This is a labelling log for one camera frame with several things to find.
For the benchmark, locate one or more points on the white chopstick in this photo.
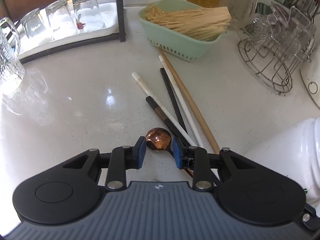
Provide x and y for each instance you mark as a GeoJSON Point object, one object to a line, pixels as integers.
{"type": "Point", "coordinates": [148, 92]}
{"type": "Point", "coordinates": [182, 102]}

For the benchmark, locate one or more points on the white rack drip tray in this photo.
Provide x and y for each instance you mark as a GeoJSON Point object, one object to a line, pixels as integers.
{"type": "Point", "coordinates": [108, 9]}

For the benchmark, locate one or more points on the textured glass jug behind rack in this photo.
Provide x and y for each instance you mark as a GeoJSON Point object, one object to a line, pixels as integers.
{"type": "Point", "coordinates": [241, 11]}

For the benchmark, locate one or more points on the upturned glass tumbler right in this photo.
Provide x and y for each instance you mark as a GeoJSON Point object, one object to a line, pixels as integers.
{"type": "Point", "coordinates": [87, 15]}

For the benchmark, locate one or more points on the wire cup rack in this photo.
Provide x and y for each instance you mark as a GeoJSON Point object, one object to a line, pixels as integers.
{"type": "Point", "coordinates": [273, 46]}

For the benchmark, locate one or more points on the bundle of dry noodles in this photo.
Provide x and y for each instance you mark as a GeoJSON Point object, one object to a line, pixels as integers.
{"type": "Point", "coordinates": [203, 24]}

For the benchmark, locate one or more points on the copper small spoon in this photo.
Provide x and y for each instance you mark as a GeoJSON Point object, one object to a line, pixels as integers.
{"type": "Point", "coordinates": [159, 139]}

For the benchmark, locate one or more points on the white ceramic mug jar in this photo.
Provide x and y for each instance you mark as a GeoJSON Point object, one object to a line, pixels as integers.
{"type": "Point", "coordinates": [294, 153]}

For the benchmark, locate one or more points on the upturned glass tumbler middle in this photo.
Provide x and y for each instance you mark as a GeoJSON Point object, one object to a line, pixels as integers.
{"type": "Point", "coordinates": [60, 20]}

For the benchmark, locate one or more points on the textured glass pitcher left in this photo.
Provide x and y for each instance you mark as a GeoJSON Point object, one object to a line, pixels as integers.
{"type": "Point", "coordinates": [12, 71]}

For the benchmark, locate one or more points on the white electric cooking pot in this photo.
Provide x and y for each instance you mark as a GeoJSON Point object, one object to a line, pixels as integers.
{"type": "Point", "coordinates": [310, 76]}

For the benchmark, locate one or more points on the wooden chopstick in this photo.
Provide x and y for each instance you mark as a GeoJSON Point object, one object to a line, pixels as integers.
{"type": "Point", "coordinates": [193, 105]}

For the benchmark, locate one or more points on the upturned glass tumbler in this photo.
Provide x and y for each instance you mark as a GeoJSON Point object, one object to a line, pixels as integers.
{"type": "Point", "coordinates": [87, 15]}
{"type": "Point", "coordinates": [60, 20]}
{"type": "Point", "coordinates": [35, 28]}

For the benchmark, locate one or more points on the black dish rack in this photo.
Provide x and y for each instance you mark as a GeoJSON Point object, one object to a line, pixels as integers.
{"type": "Point", "coordinates": [120, 35]}

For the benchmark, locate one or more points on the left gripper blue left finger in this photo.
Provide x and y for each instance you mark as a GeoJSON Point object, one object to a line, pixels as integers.
{"type": "Point", "coordinates": [120, 160]}

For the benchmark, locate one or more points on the upturned glass tumbler left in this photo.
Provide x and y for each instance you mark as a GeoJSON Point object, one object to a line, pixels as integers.
{"type": "Point", "coordinates": [35, 28]}

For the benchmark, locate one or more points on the green plastic basket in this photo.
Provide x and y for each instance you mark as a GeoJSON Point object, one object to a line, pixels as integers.
{"type": "Point", "coordinates": [179, 45]}

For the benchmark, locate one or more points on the black chopstick brown band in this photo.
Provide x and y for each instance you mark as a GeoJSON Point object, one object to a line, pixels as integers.
{"type": "Point", "coordinates": [170, 125]}

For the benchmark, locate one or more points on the black chopstick plain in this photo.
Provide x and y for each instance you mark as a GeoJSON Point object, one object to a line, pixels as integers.
{"type": "Point", "coordinates": [172, 98]}

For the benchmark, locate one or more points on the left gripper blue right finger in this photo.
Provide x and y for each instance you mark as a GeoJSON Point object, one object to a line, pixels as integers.
{"type": "Point", "coordinates": [196, 160]}

